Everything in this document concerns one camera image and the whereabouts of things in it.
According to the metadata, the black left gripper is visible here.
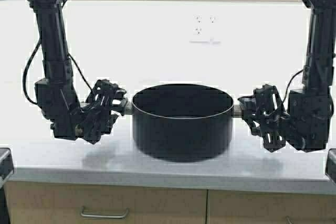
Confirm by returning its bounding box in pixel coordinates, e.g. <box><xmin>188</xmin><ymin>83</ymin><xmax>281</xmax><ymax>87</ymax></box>
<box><xmin>78</xmin><ymin>79</ymin><xmax>128</xmax><ymax>144</ymax></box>

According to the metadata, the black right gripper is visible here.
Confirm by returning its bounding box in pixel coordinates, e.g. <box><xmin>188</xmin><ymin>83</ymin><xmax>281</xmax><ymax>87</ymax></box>
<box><xmin>238</xmin><ymin>84</ymin><xmax>287</xmax><ymax>152</ymax></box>

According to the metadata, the black two-handled cooking pot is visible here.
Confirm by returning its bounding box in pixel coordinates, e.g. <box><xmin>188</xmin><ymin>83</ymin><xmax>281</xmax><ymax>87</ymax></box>
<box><xmin>131</xmin><ymin>83</ymin><xmax>237</xmax><ymax>163</ymax></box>

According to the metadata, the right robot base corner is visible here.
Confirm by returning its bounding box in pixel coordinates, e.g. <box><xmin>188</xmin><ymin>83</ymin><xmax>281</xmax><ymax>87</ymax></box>
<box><xmin>325</xmin><ymin>148</ymin><xmax>336</xmax><ymax>184</ymax></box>

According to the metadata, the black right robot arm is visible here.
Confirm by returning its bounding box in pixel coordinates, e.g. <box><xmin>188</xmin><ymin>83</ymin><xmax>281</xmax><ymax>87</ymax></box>
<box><xmin>238</xmin><ymin>0</ymin><xmax>335</xmax><ymax>152</ymax></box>

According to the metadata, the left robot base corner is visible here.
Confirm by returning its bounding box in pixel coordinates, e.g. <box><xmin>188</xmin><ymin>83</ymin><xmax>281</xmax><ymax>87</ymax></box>
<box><xmin>0</xmin><ymin>147</ymin><xmax>15</xmax><ymax>188</ymax></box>

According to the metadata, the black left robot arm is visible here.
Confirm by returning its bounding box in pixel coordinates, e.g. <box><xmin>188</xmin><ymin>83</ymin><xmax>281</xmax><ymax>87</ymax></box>
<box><xmin>27</xmin><ymin>0</ymin><xmax>128</xmax><ymax>144</ymax></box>

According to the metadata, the right beige drawer front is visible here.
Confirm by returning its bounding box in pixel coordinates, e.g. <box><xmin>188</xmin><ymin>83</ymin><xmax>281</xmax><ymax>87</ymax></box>
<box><xmin>207</xmin><ymin>190</ymin><xmax>335</xmax><ymax>223</ymax></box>

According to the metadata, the beige drawer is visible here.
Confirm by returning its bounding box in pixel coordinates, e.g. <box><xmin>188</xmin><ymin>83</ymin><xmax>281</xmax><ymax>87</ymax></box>
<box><xmin>207</xmin><ymin>190</ymin><xmax>335</xmax><ymax>223</ymax></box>
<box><xmin>5</xmin><ymin>182</ymin><xmax>207</xmax><ymax>223</ymax></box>

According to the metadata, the left beige drawer front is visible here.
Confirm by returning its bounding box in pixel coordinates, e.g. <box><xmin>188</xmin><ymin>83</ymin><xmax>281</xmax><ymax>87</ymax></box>
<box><xmin>5</xmin><ymin>182</ymin><xmax>207</xmax><ymax>223</ymax></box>

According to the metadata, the white wall outlet plate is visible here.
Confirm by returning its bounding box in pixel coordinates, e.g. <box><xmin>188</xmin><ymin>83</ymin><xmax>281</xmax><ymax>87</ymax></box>
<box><xmin>188</xmin><ymin>15</ymin><xmax>221</xmax><ymax>45</ymax></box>

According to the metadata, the left drawer metal handle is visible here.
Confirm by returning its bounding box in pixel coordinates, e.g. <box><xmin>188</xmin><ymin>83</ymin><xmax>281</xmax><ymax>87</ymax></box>
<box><xmin>79</xmin><ymin>206</ymin><xmax>130</xmax><ymax>220</ymax></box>

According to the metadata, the drawer metal handle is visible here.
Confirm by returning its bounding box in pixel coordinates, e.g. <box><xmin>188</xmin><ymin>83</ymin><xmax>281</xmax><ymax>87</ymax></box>
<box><xmin>79</xmin><ymin>206</ymin><xmax>130</xmax><ymax>220</ymax></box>
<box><xmin>286</xmin><ymin>216</ymin><xmax>293</xmax><ymax>224</ymax></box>

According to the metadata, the right drawer metal handle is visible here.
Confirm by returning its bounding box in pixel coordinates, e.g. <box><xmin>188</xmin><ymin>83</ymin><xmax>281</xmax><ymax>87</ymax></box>
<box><xmin>286</xmin><ymin>216</ymin><xmax>293</xmax><ymax>224</ymax></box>

